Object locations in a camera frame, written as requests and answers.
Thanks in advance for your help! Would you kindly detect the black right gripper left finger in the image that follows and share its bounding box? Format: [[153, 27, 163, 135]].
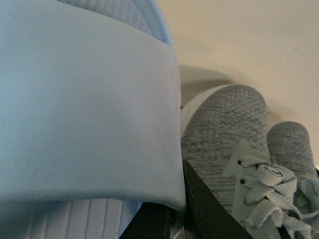
[[120, 202, 173, 239]]

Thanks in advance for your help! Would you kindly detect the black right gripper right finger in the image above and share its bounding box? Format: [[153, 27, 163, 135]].
[[182, 160, 252, 239]]

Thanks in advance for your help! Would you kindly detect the grey knit sneaker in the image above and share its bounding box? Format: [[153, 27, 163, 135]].
[[267, 121, 319, 220], [181, 85, 318, 239]]

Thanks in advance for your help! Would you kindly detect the light blue slipper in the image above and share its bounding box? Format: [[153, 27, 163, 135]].
[[0, 0, 185, 239]]

